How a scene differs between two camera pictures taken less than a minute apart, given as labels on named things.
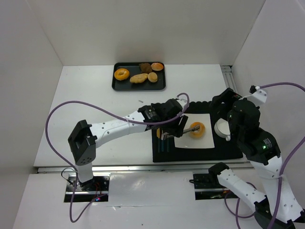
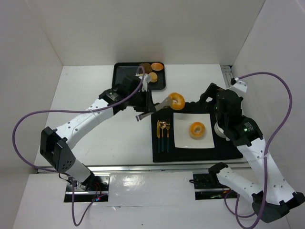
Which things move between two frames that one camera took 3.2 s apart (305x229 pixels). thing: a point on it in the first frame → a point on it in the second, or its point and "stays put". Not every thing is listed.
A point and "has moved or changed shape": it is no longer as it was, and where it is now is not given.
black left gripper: x=180 y=126 → x=147 y=101
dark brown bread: x=145 y=67 stays put
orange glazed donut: x=121 y=74 has moved or changed shape
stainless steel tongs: x=165 y=135 has moved or changed shape
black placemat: x=224 y=150 stays put
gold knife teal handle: x=158 y=136 stays put
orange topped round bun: x=157 y=66 stays put
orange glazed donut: x=200 y=132 stays put
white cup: x=222 y=129 stays put
